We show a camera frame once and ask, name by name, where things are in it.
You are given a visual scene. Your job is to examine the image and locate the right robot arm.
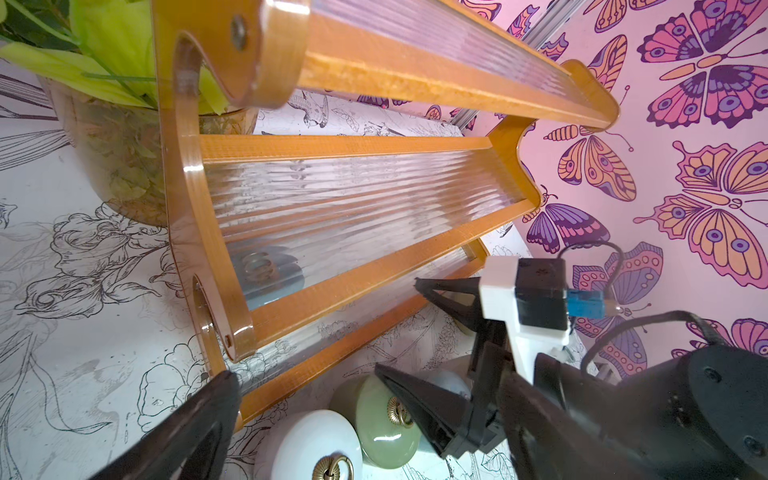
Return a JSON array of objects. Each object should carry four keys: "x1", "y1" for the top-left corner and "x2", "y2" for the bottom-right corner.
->
[{"x1": 375, "y1": 277, "x2": 767, "y2": 479}]

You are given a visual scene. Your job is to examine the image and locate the green tea canister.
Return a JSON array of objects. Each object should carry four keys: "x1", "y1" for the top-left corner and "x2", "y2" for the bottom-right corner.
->
[{"x1": 329, "y1": 375, "x2": 422, "y2": 470}]

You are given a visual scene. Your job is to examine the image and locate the blue canister bottom shelf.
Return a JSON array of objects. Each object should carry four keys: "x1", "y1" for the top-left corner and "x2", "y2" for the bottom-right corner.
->
[{"x1": 230, "y1": 247, "x2": 305, "y2": 310}]

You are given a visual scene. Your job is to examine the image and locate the white tea canister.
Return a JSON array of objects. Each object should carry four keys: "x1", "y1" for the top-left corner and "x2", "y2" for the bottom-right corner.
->
[{"x1": 254, "y1": 410, "x2": 363, "y2": 479}]

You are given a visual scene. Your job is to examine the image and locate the potted green leafy plant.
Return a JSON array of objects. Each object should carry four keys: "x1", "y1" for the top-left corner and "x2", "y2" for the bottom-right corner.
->
[{"x1": 0, "y1": 0, "x2": 259, "y2": 228}]

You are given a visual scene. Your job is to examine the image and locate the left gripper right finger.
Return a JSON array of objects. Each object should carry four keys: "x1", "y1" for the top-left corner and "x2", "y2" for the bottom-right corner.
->
[{"x1": 497, "y1": 373, "x2": 648, "y2": 479}]

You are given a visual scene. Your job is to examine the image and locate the white canister bottom shelf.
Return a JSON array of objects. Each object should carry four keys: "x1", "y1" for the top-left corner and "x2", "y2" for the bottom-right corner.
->
[{"x1": 415, "y1": 369, "x2": 471, "y2": 400}]

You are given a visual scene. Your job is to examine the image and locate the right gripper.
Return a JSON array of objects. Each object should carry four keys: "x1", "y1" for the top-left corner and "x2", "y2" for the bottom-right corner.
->
[{"x1": 374, "y1": 277, "x2": 511, "y2": 459}]

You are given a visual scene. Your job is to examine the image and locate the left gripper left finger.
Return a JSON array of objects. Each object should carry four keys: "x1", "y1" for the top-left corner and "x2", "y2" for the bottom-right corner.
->
[{"x1": 93, "y1": 370, "x2": 241, "y2": 479}]

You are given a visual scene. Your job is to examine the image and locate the wooden three-tier shelf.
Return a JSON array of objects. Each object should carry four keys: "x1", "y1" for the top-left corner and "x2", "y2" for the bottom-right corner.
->
[{"x1": 152, "y1": 1, "x2": 619, "y2": 425}]

